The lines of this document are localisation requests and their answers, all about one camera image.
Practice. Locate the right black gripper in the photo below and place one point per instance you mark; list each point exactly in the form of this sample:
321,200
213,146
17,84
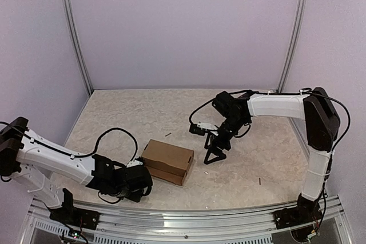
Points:
221,156

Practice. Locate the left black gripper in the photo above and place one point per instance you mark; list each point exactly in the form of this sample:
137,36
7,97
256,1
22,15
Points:
135,197

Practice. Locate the brown cardboard paper box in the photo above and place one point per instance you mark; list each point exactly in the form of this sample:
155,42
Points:
168,162

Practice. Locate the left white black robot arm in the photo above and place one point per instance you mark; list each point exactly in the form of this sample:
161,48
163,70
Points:
24,154

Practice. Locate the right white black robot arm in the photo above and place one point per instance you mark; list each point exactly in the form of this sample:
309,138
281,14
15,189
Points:
313,107

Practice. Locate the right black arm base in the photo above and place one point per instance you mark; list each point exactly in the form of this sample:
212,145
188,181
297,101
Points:
294,216

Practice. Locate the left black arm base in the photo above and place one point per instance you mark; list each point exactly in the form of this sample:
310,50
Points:
81,218

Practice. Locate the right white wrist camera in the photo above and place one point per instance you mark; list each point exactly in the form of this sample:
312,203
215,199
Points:
202,128

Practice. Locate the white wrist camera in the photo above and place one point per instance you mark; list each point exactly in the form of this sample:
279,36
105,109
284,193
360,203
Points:
135,162
202,128

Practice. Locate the front aluminium frame rail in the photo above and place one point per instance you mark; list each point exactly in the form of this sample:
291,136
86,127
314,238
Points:
129,225

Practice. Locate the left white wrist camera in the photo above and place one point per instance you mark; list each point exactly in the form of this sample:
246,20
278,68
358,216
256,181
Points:
135,162

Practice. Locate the right aluminium frame post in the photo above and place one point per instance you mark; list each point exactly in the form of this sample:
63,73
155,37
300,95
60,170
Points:
299,14

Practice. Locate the aluminium frame post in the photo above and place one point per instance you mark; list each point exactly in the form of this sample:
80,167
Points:
77,47
299,14

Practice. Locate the left aluminium frame post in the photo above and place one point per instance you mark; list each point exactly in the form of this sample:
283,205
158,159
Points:
77,47

